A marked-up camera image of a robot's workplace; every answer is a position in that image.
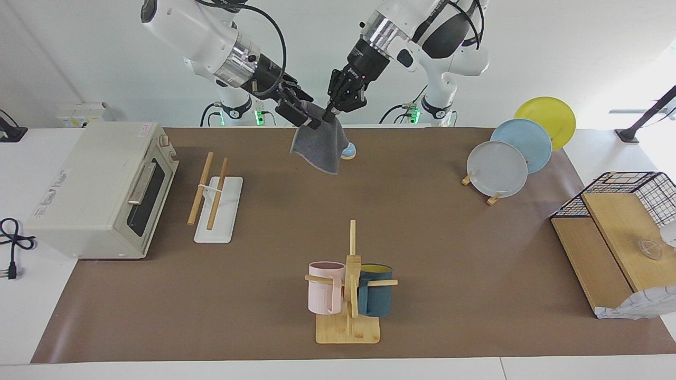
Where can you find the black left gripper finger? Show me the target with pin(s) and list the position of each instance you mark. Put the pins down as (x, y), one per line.
(356, 104)
(330, 112)

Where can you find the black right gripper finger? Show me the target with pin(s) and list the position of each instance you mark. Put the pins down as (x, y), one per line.
(301, 94)
(298, 115)

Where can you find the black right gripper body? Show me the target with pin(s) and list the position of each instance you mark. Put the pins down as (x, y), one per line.
(272, 79)

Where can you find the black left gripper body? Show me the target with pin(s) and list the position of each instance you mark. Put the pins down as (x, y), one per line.
(359, 68)

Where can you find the purple and grey towel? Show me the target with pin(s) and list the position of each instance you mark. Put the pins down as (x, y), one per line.
(319, 145)

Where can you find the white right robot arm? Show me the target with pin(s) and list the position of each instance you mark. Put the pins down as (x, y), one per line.
(195, 31)

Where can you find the white towel rack wooden bars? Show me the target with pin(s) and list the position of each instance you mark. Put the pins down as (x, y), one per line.
(219, 221)

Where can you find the wooden plate rack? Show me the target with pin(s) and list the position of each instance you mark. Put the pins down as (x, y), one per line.
(494, 200)

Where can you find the blue call bell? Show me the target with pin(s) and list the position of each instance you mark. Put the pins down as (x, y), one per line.
(350, 153)

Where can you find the brown table mat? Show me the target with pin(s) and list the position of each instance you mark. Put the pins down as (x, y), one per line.
(296, 221)

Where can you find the grey plate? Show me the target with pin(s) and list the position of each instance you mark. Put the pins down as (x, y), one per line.
(496, 171)

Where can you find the light blue plate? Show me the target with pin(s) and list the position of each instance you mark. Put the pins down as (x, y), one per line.
(528, 142)

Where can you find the pink mug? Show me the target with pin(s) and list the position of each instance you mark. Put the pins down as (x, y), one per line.
(321, 295)

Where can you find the dark teal mug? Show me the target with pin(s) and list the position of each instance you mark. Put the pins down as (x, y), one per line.
(377, 298)

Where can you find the yellow plate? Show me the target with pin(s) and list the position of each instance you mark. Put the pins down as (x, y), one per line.
(549, 113)

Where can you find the cream toaster oven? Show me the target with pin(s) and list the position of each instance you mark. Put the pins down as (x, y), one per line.
(90, 195)

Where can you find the wooden mug tree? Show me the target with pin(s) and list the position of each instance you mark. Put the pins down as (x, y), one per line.
(348, 330)

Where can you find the wooden shelf box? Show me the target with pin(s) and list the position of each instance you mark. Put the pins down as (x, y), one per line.
(618, 232)

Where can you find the clear glass object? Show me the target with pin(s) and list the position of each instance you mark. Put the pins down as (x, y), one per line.
(649, 249)

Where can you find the white patterned cloth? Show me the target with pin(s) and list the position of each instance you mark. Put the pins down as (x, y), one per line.
(644, 305)

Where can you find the white wall socket box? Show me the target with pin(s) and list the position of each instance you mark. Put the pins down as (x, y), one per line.
(82, 113)

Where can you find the black clamp mount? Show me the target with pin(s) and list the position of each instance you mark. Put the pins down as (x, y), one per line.
(10, 132)

